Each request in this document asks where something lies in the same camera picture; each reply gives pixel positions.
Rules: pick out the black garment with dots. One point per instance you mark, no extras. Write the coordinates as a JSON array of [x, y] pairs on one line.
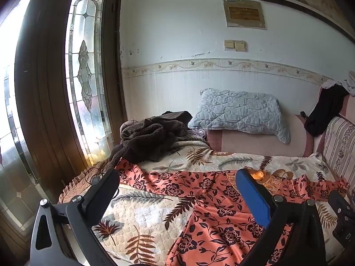
[[324, 110]]

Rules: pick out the brown fleece garment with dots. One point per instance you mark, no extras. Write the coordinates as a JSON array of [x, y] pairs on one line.
[[144, 138]]

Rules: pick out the grey quilted pillow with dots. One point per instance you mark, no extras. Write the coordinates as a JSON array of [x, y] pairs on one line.
[[241, 110]]

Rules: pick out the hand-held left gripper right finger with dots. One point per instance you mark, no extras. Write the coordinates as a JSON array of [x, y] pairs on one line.
[[253, 196]]

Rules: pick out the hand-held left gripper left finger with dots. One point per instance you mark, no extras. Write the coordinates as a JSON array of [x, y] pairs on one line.
[[106, 188]]

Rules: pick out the wooden door with stained glass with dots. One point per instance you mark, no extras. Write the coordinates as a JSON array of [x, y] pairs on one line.
[[50, 88]]

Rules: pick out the orange floral pants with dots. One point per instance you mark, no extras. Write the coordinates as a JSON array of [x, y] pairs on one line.
[[216, 199]]

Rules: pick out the beige light switch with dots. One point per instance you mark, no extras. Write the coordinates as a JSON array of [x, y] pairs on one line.
[[240, 46], [229, 45]]

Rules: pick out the white cloth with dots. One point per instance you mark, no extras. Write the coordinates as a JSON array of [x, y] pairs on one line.
[[350, 84]]

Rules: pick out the striped sofa back cushion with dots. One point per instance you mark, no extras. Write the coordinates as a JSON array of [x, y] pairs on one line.
[[341, 144]]

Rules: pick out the wall electrical panel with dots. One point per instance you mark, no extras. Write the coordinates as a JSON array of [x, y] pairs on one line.
[[244, 13]]

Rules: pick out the brown ruffled sofa cover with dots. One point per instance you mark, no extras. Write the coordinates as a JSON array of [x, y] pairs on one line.
[[73, 191]]

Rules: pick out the purple cloth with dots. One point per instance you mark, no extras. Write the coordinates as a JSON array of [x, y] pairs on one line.
[[198, 134]]

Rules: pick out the pink sofa armrest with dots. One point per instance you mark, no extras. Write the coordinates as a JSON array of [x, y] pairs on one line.
[[249, 144]]

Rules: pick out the leaf print blanket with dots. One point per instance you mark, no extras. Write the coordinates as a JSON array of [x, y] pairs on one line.
[[144, 213]]

